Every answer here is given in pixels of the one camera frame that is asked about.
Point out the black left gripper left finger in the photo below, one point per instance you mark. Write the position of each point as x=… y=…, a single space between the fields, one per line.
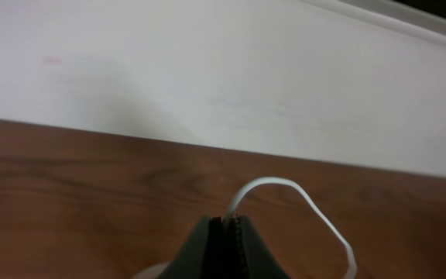
x=202 y=254

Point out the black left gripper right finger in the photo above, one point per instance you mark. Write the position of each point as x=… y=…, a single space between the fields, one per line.
x=255 y=260

